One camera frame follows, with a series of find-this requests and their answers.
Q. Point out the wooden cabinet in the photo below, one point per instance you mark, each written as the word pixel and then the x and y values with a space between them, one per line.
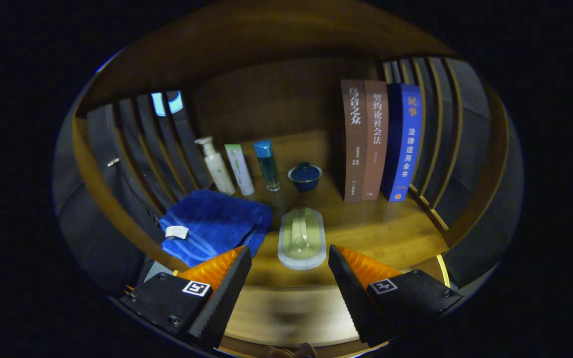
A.
pixel 266 40

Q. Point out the blue book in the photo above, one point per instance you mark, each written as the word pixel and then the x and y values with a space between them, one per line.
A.
pixel 406 149

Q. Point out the blue lidded teacup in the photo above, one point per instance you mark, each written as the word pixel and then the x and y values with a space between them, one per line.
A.
pixel 305 177

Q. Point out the white pump bottle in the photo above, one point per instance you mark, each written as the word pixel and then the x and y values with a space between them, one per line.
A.
pixel 219 171

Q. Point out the wooden countertop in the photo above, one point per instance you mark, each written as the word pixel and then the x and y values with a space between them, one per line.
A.
pixel 376 233

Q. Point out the teal bottle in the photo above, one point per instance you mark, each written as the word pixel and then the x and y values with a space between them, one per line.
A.
pixel 268 166

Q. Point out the metal clip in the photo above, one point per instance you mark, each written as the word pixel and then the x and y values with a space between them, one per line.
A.
pixel 113 162

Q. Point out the green white scrub brush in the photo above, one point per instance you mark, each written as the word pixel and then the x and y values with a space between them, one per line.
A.
pixel 301 238

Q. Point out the dark brown book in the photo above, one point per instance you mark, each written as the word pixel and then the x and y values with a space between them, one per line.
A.
pixel 355 149

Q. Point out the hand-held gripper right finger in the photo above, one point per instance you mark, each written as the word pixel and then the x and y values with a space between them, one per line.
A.
pixel 353 298

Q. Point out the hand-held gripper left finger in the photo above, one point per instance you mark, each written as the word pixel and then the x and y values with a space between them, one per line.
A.
pixel 227 298

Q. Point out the blue folded towel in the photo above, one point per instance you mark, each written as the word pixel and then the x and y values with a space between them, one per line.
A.
pixel 212 219

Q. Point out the white green tube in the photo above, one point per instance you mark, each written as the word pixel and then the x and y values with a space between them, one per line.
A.
pixel 240 169

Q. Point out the reddish brown book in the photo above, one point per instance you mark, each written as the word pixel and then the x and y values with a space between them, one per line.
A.
pixel 376 149

